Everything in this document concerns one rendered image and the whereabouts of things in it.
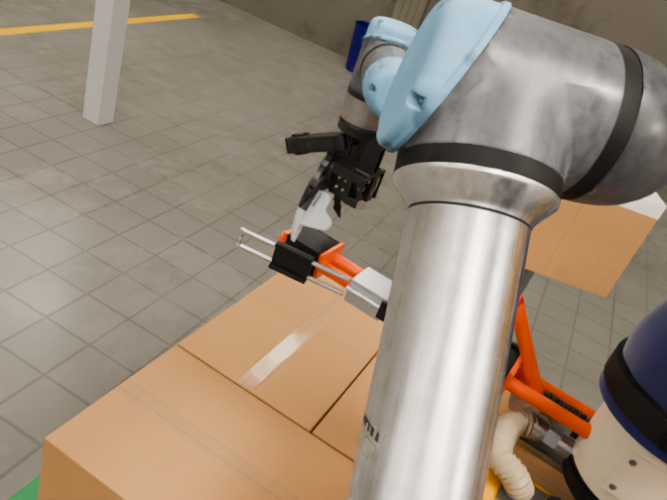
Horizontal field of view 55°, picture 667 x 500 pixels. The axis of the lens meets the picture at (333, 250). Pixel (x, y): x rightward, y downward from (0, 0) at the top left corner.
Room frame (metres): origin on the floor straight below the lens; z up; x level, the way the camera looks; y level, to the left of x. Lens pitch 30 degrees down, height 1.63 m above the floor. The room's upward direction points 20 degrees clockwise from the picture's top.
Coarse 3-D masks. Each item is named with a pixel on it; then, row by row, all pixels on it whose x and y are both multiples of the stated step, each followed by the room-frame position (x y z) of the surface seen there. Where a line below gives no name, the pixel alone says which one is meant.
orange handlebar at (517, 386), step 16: (336, 256) 0.94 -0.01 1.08; (320, 272) 0.91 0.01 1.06; (352, 272) 0.92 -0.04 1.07; (512, 384) 0.77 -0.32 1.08; (544, 384) 0.80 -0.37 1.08; (528, 400) 0.76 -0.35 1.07; (544, 400) 0.76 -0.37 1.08; (576, 400) 0.79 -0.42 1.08; (560, 416) 0.74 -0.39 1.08; (576, 416) 0.75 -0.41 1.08; (592, 416) 0.77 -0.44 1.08; (576, 432) 0.73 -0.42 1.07
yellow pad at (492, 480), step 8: (488, 472) 0.71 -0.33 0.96; (488, 480) 0.69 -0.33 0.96; (496, 480) 0.70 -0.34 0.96; (488, 488) 0.67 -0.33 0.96; (496, 488) 0.68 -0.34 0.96; (536, 488) 0.70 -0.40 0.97; (488, 496) 0.66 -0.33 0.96; (496, 496) 0.66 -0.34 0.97; (504, 496) 0.67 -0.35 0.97; (536, 496) 0.69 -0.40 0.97; (544, 496) 0.69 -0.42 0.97; (552, 496) 0.67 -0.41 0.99
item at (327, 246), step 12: (312, 228) 0.98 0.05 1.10; (288, 240) 0.93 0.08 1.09; (300, 240) 0.92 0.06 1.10; (312, 240) 0.94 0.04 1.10; (324, 240) 0.95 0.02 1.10; (336, 240) 0.97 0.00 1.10; (312, 252) 0.91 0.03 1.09; (324, 252) 0.92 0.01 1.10; (336, 252) 0.95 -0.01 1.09; (312, 276) 0.91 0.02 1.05
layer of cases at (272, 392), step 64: (256, 320) 1.38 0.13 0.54; (320, 320) 1.49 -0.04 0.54; (128, 384) 1.01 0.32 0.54; (192, 384) 1.08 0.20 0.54; (256, 384) 1.15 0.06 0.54; (320, 384) 1.23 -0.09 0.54; (64, 448) 0.80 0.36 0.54; (128, 448) 0.85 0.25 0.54; (192, 448) 0.91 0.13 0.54; (256, 448) 0.97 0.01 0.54; (320, 448) 1.03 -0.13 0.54
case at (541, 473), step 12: (504, 396) 0.92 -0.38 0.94; (504, 408) 0.89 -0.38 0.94; (516, 444) 0.81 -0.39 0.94; (516, 456) 0.78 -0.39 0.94; (528, 456) 0.79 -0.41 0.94; (528, 468) 0.77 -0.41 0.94; (540, 468) 0.77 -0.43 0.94; (552, 468) 0.78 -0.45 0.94; (540, 480) 0.75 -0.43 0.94; (552, 480) 0.76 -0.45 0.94; (564, 480) 0.77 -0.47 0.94; (552, 492) 0.73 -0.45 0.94; (564, 492) 0.74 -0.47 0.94
